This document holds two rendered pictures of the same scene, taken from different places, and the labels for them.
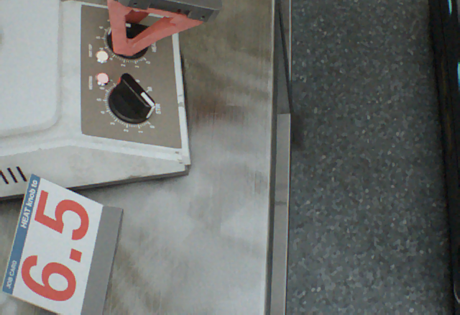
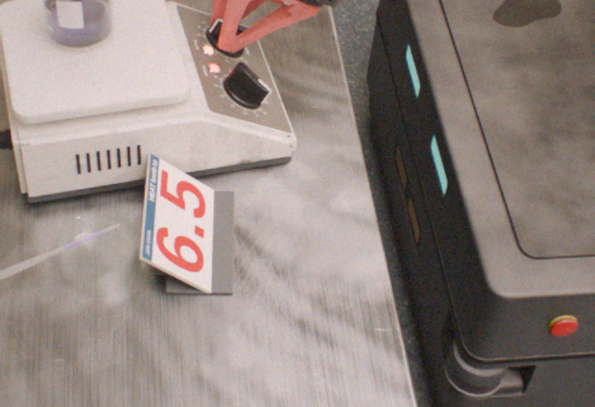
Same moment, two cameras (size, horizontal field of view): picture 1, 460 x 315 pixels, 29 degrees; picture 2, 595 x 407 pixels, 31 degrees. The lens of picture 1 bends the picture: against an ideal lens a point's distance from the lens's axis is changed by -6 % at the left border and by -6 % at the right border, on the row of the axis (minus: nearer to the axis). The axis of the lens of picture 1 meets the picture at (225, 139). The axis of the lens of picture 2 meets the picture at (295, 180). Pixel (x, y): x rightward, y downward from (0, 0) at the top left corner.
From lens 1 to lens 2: 0.30 m
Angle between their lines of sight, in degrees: 17
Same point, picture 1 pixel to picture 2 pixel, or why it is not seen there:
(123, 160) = (242, 141)
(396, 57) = not seen: hidden behind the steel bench
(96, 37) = (198, 33)
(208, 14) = not seen: outside the picture
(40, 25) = (150, 14)
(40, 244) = (168, 218)
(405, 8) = not seen: hidden behind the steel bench
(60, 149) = (189, 124)
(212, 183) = (313, 169)
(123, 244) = (240, 223)
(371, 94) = not seen: hidden behind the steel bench
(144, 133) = (259, 117)
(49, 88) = (177, 66)
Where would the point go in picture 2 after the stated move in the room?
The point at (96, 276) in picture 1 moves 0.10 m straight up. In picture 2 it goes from (220, 251) to (224, 153)
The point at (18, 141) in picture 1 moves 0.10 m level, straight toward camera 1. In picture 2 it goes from (145, 116) to (237, 206)
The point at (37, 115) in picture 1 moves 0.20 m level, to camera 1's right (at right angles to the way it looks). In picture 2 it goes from (172, 87) to (439, 37)
